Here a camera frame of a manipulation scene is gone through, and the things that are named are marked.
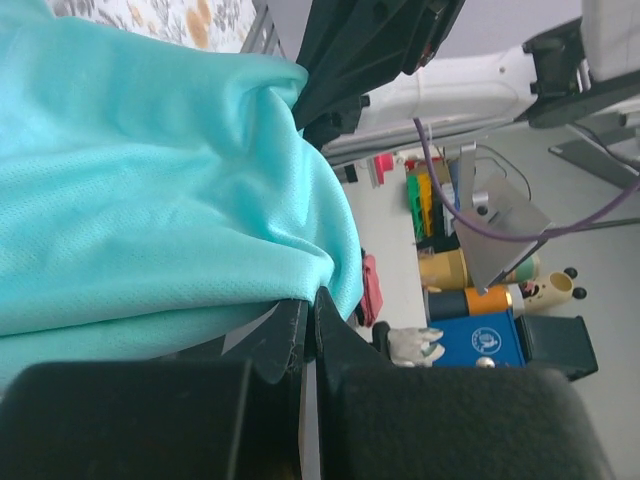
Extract floral tablecloth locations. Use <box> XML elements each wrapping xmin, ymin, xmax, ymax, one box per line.
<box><xmin>46</xmin><ymin>0</ymin><xmax>257</xmax><ymax>53</ymax></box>

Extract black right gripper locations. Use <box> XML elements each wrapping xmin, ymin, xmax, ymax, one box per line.
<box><xmin>293</xmin><ymin>0</ymin><xmax>464</xmax><ymax>148</ymax></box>

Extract teal t shirt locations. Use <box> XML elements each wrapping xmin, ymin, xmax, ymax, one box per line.
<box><xmin>1</xmin><ymin>1</ymin><xmax>363</xmax><ymax>385</ymax></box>

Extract red crumpled cloth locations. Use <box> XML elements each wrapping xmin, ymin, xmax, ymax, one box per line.
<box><xmin>355</xmin><ymin>252</ymin><xmax>384</xmax><ymax>328</ymax></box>

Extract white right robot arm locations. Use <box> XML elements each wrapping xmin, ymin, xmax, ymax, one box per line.
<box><xmin>293</xmin><ymin>1</ymin><xmax>639</xmax><ymax>163</ymax></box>

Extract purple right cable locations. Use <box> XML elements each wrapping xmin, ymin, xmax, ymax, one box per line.
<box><xmin>412</xmin><ymin>117</ymin><xmax>640</xmax><ymax>237</ymax></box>

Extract cream panda cup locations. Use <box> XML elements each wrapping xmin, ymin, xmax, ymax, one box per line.
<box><xmin>518</xmin><ymin>267</ymin><xmax>587</xmax><ymax>314</ymax></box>

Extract white and green glove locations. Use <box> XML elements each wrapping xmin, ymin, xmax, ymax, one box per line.
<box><xmin>387</xmin><ymin>327</ymin><xmax>446</xmax><ymax>367</ymax></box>

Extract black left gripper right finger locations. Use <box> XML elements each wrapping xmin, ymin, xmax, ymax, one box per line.
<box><xmin>313</xmin><ymin>289</ymin><xmax>614</xmax><ymax>479</ymax></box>

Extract yellow cylinder container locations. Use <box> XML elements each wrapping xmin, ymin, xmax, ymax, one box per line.
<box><xmin>418</xmin><ymin>249</ymin><xmax>471</xmax><ymax>290</ymax></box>

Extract black plastic bin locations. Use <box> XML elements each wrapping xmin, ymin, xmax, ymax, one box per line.
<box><xmin>515</xmin><ymin>315</ymin><xmax>599</xmax><ymax>382</ymax></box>

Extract green and yellow blocks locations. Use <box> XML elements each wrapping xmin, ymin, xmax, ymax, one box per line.
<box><xmin>407</xmin><ymin>174</ymin><xmax>434</xmax><ymax>241</ymax></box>

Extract orange and navy bottle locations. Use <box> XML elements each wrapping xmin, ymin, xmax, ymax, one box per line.
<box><xmin>423</xmin><ymin>286</ymin><xmax>513</xmax><ymax>322</ymax></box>

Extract blue box with logo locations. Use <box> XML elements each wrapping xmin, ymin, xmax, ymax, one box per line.
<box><xmin>431</xmin><ymin>310</ymin><xmax>525</xmax><ymax>367</ymax></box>

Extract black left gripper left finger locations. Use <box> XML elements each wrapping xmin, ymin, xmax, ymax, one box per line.
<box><xmin>1</xmin><ymin>300</ymin><xmax>308</xmax><ymax>479</ymax></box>

